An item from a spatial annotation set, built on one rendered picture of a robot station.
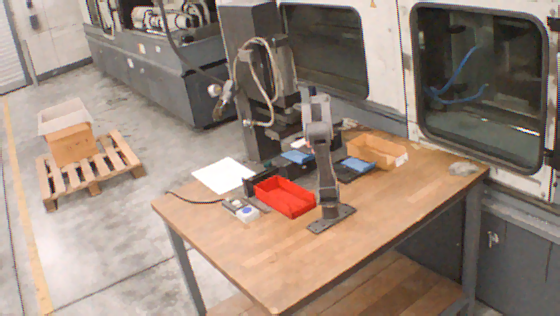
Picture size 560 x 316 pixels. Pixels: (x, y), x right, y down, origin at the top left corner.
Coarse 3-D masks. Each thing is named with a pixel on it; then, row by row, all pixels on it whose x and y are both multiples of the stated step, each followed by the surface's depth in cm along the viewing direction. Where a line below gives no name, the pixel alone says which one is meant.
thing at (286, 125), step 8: (264, 104) 222; (272, 104) 222; (264, 112) 215; (280, 112) 210; (288, 112) 205; (296, 112) 205; (280, 120) 207; (288, 120) 202; (296, 120) 202; (272, 128) 204; (280, 128) 203; (288, 128) 202; (296, 128) 205; (272, 136) 204; (280, 136) 201
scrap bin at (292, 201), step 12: (276, 180) 206; (264, 192) 194; (276, 192) 204; (288, 192) 202; (300, 192) 195; (276, 204) 190; (288, 204) 194; (300, 204) 192; (312, 204) 188; (288, 216) 185; (300, 216) 186
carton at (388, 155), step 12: (348, 144) 220; (360, 144) 226; (372, 144) 224; (384, 144) 217; (396, 144) 211; (360, 156) 216; (372, 156) 209; (384, 156) 202; (396, 156) 213; (384, 168) 205
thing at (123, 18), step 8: (120, 0) 675; (128, 0) 679; (136, 0) 686; (144, 0) 692; (120, 8) 689; (128, 8) 683; (112, 16) 753; (120, 16) 744; (128, 16) 687; (128, 24) 690
